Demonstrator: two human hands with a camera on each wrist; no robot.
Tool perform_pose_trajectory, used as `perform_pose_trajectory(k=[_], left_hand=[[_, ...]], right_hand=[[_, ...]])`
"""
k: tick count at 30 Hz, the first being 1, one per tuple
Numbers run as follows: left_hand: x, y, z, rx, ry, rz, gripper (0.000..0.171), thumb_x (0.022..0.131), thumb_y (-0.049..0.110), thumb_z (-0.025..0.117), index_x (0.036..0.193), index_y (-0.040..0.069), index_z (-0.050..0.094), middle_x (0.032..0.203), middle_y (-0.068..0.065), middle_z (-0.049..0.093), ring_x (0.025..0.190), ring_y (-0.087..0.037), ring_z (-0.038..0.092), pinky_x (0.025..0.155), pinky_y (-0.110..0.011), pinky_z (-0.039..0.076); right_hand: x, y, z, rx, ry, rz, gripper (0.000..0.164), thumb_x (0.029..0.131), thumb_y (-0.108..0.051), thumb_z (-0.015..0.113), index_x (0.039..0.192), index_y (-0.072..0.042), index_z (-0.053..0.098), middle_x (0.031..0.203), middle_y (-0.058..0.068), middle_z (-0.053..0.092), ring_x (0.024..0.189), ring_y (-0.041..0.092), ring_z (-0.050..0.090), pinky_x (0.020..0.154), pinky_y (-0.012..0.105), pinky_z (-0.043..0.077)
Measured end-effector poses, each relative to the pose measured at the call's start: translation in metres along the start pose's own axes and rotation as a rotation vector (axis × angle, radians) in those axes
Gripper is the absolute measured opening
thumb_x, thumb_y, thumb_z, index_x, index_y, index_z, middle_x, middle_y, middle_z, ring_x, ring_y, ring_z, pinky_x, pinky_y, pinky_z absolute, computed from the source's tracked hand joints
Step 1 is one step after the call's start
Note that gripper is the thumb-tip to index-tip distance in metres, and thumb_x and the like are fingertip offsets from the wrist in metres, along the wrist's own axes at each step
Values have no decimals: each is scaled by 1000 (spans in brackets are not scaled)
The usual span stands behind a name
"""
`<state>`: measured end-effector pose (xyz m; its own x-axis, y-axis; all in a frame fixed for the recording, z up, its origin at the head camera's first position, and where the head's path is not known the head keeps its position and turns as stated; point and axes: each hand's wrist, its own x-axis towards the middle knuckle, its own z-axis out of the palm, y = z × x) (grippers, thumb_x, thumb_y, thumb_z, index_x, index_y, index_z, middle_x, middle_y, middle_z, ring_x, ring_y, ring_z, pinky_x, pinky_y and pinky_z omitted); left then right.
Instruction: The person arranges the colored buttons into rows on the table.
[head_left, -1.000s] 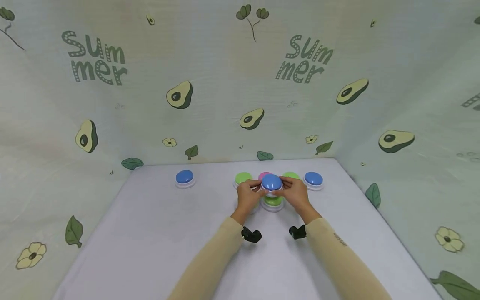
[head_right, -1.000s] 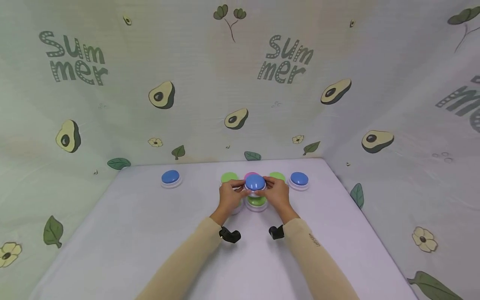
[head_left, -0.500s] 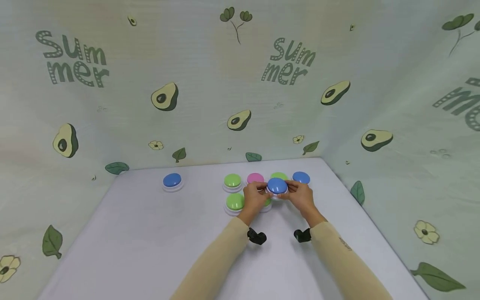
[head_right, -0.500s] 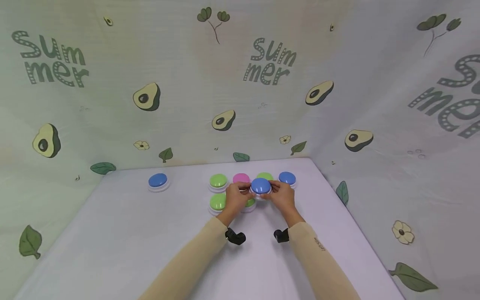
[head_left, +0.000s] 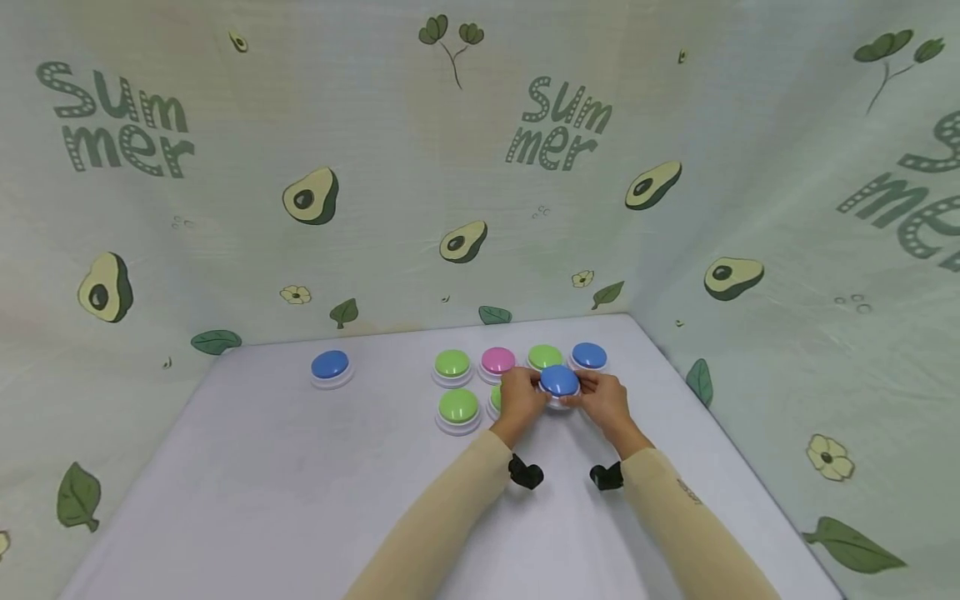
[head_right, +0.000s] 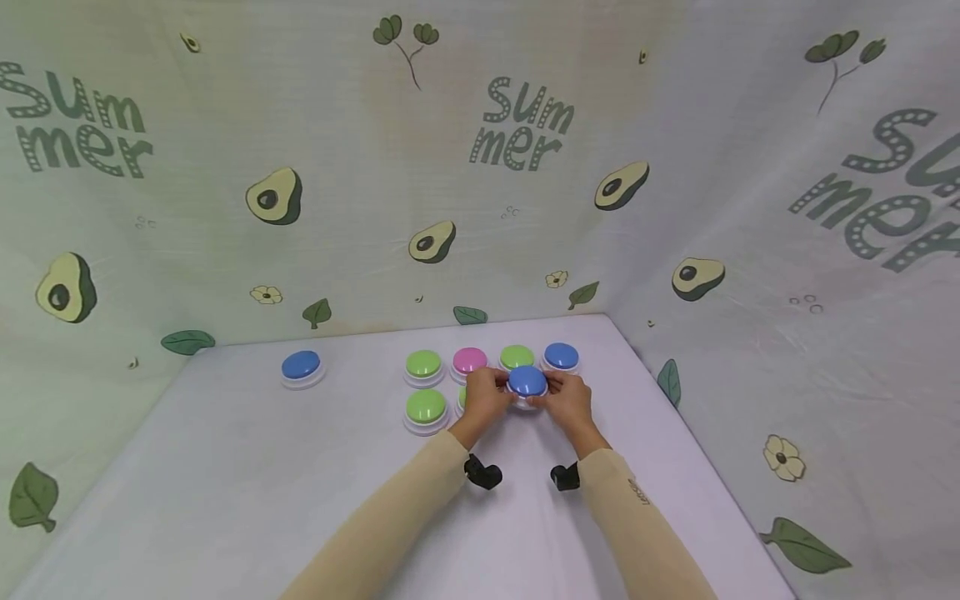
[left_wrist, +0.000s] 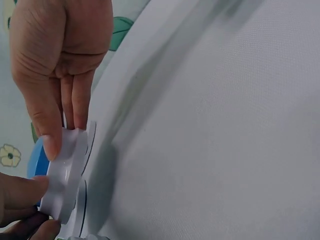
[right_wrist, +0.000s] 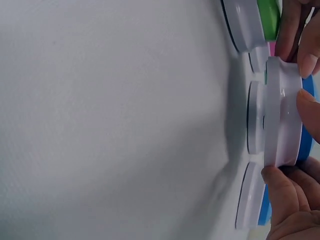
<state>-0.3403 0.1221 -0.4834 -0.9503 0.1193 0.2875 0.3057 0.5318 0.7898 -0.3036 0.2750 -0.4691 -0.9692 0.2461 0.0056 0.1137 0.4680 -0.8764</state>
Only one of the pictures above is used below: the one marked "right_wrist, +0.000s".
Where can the person's right hand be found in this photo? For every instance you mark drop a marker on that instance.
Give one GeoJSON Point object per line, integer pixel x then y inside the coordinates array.
{"type": "Point", "coordinates": [300, 215]}

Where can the person's right fingers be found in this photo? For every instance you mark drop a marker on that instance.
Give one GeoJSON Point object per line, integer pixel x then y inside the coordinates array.
{"type": "Point", "coordinates": [287, 190]}

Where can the person's right thumb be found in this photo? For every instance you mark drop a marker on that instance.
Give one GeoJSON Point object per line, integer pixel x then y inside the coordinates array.
{"type": "Point", "coordinates": [310, 55]}

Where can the white disc blue top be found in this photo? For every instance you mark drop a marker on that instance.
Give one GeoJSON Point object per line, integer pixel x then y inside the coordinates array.
{"type": "Point", "coordinates": [250, 197]}
{"type": "Point", "coordinates": [282, 120]}

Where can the white disc pink top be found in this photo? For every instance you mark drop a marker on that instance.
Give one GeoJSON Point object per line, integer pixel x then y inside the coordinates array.
{"type": "Point", "coordinates": [258, 58]}

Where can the white disc green top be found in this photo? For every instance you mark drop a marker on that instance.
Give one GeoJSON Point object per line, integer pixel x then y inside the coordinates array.
{"type": "Point", "coordinates": [245, 22]}

